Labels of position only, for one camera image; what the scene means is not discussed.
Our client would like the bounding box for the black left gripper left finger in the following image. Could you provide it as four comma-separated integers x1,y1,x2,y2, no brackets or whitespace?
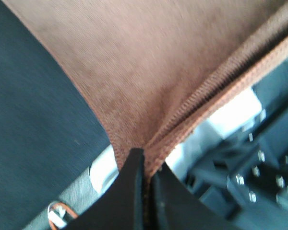
66,148,144,230

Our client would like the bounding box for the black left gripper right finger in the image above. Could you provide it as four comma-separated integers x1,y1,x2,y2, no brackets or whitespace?
150,163,233,230

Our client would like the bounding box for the brown microfibre towel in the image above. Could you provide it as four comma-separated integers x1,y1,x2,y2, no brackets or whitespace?
1,0,288,183

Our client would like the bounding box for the black robot base with screws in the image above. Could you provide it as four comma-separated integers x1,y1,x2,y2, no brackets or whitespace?
184,62,288,230

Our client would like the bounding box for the black table cloth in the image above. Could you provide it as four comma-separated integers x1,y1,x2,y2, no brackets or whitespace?
0,1,109,230

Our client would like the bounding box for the orange cable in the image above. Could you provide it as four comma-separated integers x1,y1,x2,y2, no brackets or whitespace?
47,201,78,227

